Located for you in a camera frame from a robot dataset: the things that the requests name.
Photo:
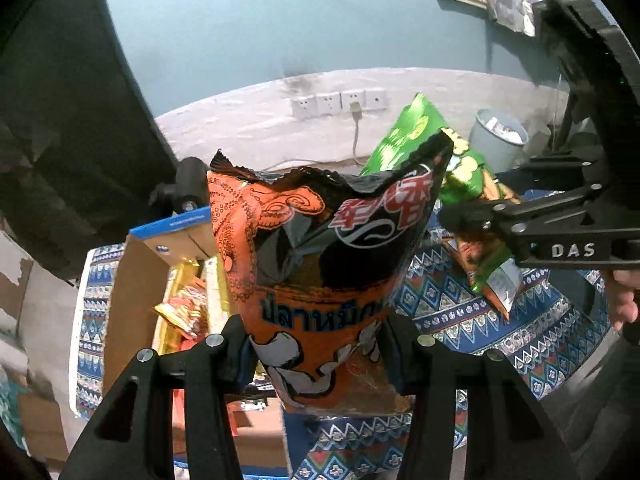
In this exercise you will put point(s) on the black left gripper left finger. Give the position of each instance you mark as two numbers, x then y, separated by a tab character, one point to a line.
129	435

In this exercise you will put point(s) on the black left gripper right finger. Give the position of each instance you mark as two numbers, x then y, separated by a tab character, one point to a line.
510	436

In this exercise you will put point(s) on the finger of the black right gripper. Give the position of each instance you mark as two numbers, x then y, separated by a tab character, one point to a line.
567	176
601	234

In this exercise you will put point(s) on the green pea snack bag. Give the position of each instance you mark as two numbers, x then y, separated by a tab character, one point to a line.
485	259

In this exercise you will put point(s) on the yellow biscuit pack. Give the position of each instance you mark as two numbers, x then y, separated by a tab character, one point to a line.
218	302
167	339

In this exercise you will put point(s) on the orange yellow noodle snack bag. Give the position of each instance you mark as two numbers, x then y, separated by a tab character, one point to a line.
186	311

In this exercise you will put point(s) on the orange octopus chip bag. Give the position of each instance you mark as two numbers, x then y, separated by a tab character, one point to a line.
312	258

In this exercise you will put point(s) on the orange red snack packet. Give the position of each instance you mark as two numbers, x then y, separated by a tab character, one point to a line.
193	417

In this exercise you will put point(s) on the person right hand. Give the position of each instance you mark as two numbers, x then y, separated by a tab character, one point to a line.
622	288

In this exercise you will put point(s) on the light blue waste bin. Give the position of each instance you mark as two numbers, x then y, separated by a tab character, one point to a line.
500	138

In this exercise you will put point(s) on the patterned blue tablecloth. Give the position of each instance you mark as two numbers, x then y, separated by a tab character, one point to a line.
548	327

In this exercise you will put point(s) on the blue cardboard box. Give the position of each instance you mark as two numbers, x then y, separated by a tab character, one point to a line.
151	260

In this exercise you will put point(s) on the black dark cabinet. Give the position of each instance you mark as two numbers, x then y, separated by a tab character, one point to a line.
82	160

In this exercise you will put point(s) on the white wall socket strip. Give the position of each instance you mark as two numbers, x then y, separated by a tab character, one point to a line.
334	103

